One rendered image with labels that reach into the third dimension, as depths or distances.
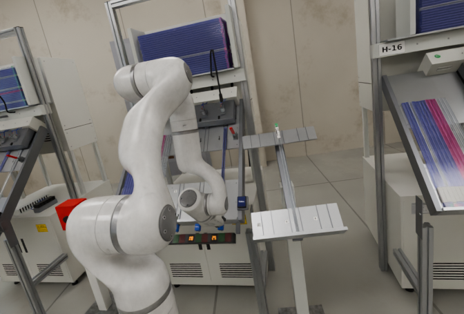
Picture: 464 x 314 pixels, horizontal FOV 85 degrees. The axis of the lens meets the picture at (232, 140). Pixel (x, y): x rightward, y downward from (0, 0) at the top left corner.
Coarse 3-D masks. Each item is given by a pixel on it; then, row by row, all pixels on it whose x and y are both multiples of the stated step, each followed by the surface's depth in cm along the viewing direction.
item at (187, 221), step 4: (180, 220) 118; (184, 220) 118; (188, 220) 117; (192, 220) 117; (228, 220) 114; (232, 220) 114; (236, 220) 113; (180, 224) 122; (184, 224) 122; (188, 224) 122; (192, 224) 122
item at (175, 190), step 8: (176, 184) 132; (184, 184) 131; (192, 184) 129; (200, 184) 128; (208, 184) 127; (232, 184) 124; (176, 192) 129; (208, 192) 125; (232, 192) 122; (176, 200) 127; (232, 200) 119; (176, 208) 124; (232, 208) 117; (184, 216) 121; (224, 216) 116; (232, 216) 115
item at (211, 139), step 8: (168, 120) 158; (168, 128) 154; (200, 128) 148; (208, 128) 146; (216, 128) 145; (200, 136) 145; (208, 136) 143; (216, 136) 142; (232, 136) 139; (200, 144) 142; (208, 144) 140; (216, 144) 139; (232, 144) 136
